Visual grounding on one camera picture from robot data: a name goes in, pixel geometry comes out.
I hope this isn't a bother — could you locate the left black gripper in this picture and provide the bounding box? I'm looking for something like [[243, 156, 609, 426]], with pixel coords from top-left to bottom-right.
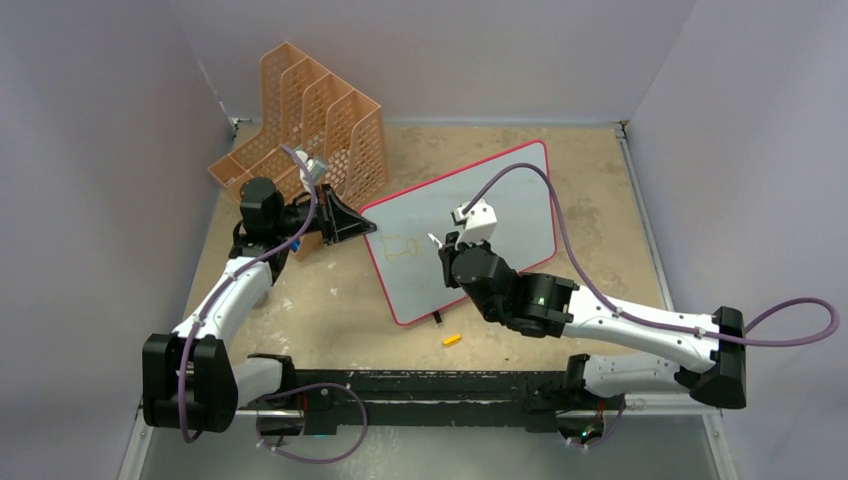
[[272, 184, 375, 246]]

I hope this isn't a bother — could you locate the yellow marker cap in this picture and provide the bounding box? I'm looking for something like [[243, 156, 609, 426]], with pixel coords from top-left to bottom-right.
[[442, 335, 462, 347]]

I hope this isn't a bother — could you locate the white marker pen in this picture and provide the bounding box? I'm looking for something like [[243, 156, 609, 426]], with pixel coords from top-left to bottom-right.
[[428, 233, 443, 249]]

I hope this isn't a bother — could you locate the pink framed whiteboard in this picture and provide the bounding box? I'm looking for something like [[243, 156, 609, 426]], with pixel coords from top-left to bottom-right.
[[360, 139, 557, 326]]

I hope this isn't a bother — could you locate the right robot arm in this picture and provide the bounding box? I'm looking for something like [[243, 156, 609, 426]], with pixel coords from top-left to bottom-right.
[[435, 232, 747, 409]]

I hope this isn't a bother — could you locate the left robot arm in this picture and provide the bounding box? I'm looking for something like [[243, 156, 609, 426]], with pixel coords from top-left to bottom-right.
[[142, 177, 377, 442]]

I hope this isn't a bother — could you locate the orange plastic file organizer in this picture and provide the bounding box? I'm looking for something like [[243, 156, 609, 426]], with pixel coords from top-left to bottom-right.
[[207, 42, 390, 261]]

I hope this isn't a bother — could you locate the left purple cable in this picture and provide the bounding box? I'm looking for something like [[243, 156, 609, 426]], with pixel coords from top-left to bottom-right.
[[177, 145, 321, 444]]

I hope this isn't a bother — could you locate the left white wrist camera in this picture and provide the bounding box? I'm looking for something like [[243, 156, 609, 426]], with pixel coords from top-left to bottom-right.
[[295, 150, 328, 187]]

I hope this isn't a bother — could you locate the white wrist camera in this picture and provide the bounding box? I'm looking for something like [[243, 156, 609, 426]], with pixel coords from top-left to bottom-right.
[[295, 150, 328, 187], [451, 199, 497, 245]]

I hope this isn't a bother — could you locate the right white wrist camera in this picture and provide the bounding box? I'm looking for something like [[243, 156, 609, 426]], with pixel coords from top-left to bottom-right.
[[451, 199, 497, 245]]

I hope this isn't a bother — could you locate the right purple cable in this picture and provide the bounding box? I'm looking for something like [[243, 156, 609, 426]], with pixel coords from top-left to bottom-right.
[[462, 162, 841, 452]]

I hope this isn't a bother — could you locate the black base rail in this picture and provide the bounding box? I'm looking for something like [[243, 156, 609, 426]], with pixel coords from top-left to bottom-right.
[[254, 369, 624, 437]]

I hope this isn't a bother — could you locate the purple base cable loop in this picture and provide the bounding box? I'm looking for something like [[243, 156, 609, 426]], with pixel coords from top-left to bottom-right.
[[254, 384, 370, 465]]

